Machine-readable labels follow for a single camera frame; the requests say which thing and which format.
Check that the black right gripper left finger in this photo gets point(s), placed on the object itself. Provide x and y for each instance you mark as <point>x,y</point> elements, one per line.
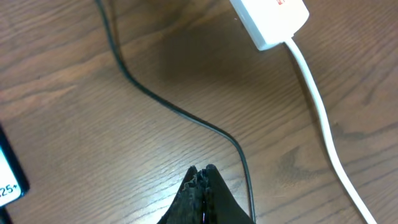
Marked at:
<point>188,204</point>

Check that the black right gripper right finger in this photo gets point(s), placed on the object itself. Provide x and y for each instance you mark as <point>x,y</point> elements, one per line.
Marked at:
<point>221,207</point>

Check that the white power strip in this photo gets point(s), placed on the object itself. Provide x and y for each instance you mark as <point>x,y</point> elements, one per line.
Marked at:
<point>271,22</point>

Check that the blue Galaxy smartphone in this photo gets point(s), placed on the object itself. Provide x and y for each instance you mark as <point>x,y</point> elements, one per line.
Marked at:
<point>14,183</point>

